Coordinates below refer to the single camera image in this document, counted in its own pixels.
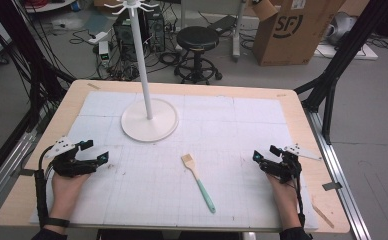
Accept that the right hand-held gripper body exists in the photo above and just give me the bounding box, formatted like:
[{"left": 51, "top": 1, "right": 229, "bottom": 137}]
[{"left": 261, "top": 143, "right": 323, "bottom": 185}]

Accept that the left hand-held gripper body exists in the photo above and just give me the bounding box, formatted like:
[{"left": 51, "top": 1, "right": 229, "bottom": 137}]
[{"left": 44, "top": 135, "right": 100, "bottom": 178}]

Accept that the white hook rack stand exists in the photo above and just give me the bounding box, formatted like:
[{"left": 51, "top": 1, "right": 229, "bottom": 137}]
[{"left": 103, "top": 0, "right": 180, "bottom": 144}]

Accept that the teal handled spatula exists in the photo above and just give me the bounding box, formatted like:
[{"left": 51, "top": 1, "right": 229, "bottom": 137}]
[{"left": 180, "top": 153, "right": 217, "bottom": 215}]

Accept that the person's left hand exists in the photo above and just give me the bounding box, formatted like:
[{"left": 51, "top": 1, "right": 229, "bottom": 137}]
[{"left": 49, "top": 170, "right": 92, "bottom": 215}]

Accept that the person's right hand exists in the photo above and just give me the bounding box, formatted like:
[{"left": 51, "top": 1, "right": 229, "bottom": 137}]
[{"left": 266, "top": 172, "right": 300, "bottom": 216}]

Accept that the white grid mat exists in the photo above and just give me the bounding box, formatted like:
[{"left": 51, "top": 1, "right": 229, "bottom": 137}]
[{"left": 29, "top": 90, "right": 320, "bottom": 232}]

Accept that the black wristband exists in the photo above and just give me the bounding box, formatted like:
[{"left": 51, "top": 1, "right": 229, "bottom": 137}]
[{"left": 42, "top": 216, "right": 71, "bottom": 229}]

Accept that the thin wooden strip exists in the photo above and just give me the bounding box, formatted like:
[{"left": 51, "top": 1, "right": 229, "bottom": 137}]
[{"left": 311, "top": 199, "right": 336, "bottom": 230}]

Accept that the white device with green display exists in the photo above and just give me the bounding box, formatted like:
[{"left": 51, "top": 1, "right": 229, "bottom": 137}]
[{"left": 97, "top": 40, "right": 112, "bottom": 67}]

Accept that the white power strip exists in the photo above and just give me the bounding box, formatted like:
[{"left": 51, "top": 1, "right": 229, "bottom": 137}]
[{"left": 87, "top": 30, "right": 109, "bottom": 45}]

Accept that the brown cardboard box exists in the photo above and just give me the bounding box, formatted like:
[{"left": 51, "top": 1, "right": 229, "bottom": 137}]
[{"left": 249, "top": 0, "right": 348, "bottom": 67}]

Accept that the white metal stand leg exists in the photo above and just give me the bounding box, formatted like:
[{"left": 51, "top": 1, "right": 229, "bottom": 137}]
[{"left": 231, "top": 0, "right": 250, "bottom": 63}]

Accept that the black round stool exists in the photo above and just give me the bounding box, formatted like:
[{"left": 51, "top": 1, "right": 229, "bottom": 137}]
[{"left": 173, "top": 25, "right": 224, "bottom": 86}]

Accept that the black computer tower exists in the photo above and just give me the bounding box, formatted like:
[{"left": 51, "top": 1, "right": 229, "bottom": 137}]
[{"left": 112, "top": 5, "right": 167, "bottom": 63}]

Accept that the white flat board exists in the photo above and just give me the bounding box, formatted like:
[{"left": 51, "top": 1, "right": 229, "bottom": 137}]
[{"left": 314, "top": 42, "right": 380, "bottom": 62}]

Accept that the black flat device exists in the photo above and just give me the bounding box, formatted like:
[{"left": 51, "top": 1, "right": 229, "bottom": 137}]
[{"left": 206, "top": 14, "right": 239, "bottom": 35}]

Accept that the grey round appliance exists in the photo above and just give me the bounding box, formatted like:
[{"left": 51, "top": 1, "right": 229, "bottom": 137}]
[{"left": 324, "top": 11, "right": 359, "bottom": 47}]

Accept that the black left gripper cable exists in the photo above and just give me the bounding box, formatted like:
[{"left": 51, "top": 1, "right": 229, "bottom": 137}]
[{"left": 33, "top": 145, "right": 55, "bottom": 229}]

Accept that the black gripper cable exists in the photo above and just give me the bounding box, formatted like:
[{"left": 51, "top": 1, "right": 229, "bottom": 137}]
[
  {"left": 291, "top": 175, "right": 307, "bottom": 228},
  {"left": 33, "top": 145, "right": 55, "bottom": 229}
]

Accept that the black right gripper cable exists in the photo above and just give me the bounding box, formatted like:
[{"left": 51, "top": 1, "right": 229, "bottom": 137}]
[{"left": 291, "top": 175, "right": 307, "bottom": 228}]

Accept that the aluminium rail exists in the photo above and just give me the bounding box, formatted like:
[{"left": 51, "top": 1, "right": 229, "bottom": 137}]
[
  {"left": 0, "top": 129, "right": 39, "bottom": 219},
  {"left": 302, "top": 108, "right": 374, "bottom": 240}
]

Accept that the black metal frame stand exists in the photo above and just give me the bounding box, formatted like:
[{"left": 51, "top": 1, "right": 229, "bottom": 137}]
[
  {"left": 294, "top": 0, "right": 388, "bottom": 146},
  {"left": 0, "top": 0, "right": 78, "bottom": 191}
]

